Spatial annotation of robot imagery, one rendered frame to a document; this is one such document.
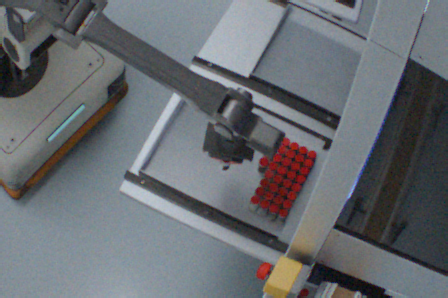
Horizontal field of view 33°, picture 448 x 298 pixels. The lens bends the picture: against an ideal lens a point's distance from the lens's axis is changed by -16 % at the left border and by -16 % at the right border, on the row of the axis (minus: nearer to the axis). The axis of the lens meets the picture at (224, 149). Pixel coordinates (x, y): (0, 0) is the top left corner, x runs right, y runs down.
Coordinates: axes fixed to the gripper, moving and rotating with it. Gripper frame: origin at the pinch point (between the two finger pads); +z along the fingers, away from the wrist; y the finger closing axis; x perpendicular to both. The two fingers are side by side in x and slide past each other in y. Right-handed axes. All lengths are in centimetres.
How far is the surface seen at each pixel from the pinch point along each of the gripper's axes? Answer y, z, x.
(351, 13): 27, 20, 62
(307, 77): 15.4, 11.1, 30.6
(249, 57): 0.6, 11.6, 32.9
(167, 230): -14, 99, 16
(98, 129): -46, 101, 47
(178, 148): -10.8, 10.7, 5.0
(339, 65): 23.4, 11.1, 36.8
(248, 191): 6.2, 10.2, -1.9
